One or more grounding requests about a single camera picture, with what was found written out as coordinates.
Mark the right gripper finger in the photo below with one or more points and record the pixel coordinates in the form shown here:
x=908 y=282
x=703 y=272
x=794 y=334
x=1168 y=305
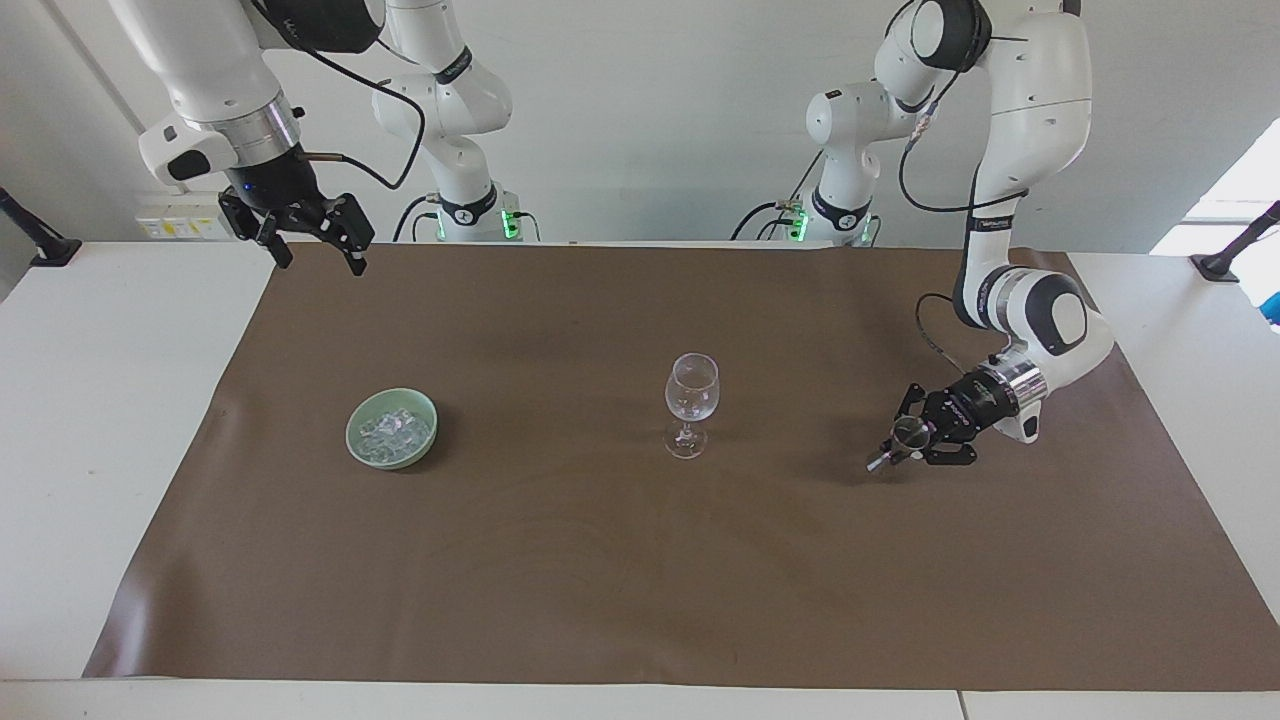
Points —
x=350 y=225
x=262 y=228

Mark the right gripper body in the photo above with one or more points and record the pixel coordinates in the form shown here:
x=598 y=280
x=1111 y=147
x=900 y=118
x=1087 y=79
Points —
x=275 y=182

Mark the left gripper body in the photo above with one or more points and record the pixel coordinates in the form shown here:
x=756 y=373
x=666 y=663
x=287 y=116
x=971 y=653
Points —
x=965 y=405

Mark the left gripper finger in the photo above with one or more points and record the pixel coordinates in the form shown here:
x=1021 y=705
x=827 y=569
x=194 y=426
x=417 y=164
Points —
x=948 y=457
x=911 y=400

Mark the small clear glass cup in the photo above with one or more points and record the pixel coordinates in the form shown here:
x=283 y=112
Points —
x=911 y=432

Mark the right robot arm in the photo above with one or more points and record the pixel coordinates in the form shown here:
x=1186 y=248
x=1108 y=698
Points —
x=215 y=75

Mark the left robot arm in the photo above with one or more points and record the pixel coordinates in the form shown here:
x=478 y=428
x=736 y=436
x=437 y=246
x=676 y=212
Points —
x=1040 y=90

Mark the clear ice cubes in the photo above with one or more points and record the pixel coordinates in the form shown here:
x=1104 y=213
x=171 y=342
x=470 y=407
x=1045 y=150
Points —
x=395 y=430

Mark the clear wine glass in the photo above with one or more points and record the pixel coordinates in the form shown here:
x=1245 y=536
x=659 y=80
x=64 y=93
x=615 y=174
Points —
x=691 y=398

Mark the white power strip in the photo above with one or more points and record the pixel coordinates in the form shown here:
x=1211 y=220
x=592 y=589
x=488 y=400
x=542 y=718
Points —
x=180 y=222

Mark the green ceramic bowl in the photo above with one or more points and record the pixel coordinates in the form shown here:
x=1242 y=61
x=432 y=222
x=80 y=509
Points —
x=362 y=445

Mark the black stand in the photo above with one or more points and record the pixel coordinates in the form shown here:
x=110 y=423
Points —
x=1235 y=245
x=35 y=238

